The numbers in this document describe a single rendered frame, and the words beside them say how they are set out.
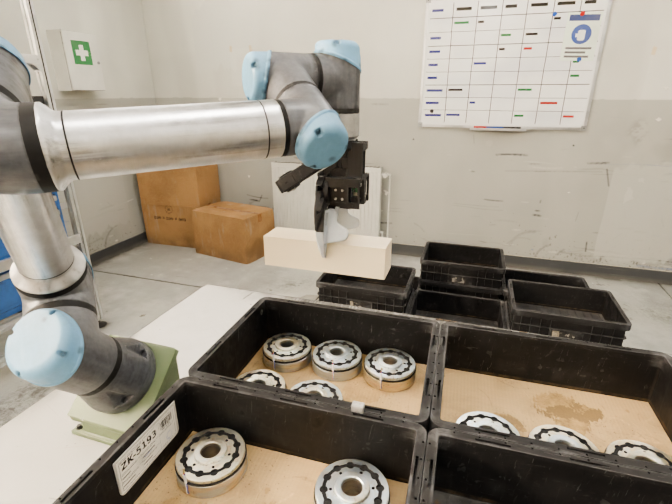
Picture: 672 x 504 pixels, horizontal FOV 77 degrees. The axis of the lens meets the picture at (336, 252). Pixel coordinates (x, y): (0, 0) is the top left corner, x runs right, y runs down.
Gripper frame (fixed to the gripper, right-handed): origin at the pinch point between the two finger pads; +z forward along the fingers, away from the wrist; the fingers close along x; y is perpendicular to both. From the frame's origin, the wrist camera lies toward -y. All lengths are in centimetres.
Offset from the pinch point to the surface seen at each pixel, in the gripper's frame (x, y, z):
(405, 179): 284, -28, 41
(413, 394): -5.7, 19.2, 25.9
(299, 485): -30.7, 6.2, 26.0
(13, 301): 57, -186, 71
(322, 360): -4.6, 0.5, 23.1
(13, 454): -31, -55, 39
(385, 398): -8.5, 14.4, 26.0
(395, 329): 4.5, 13.5, 18.7
